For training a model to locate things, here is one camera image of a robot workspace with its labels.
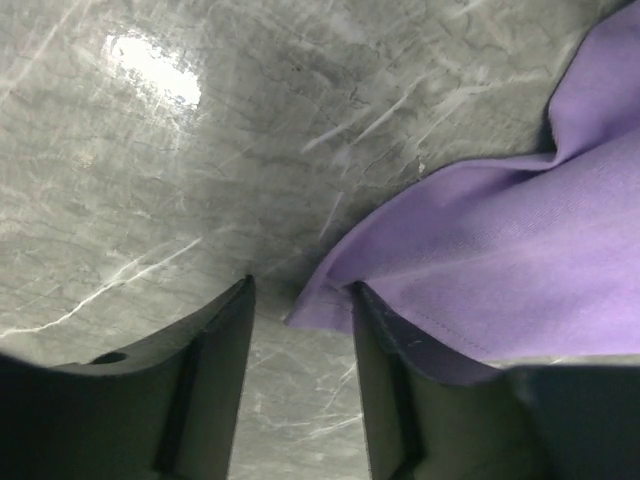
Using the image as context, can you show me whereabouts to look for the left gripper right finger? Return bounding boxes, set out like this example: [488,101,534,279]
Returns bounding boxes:
[351,282,639,479]

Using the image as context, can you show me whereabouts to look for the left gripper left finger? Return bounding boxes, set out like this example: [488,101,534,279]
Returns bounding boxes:
[1,277,256,479]

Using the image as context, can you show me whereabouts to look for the purple t shirt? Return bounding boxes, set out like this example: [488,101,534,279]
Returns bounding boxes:
[287,3,639,360]

